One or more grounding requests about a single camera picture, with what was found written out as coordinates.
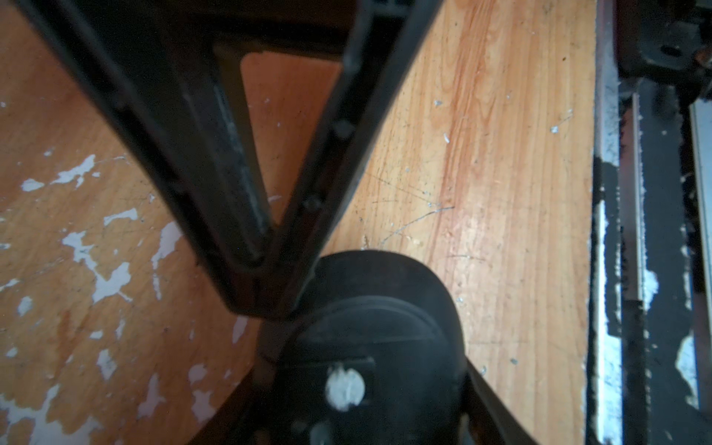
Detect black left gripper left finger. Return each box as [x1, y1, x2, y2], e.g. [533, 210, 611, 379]
[188, 372, 261, 445]

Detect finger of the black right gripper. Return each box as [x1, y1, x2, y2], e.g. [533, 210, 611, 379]
[18, 1, 441, 319]

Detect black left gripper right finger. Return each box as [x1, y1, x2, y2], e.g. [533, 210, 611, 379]
[464, 362, 536, 445]

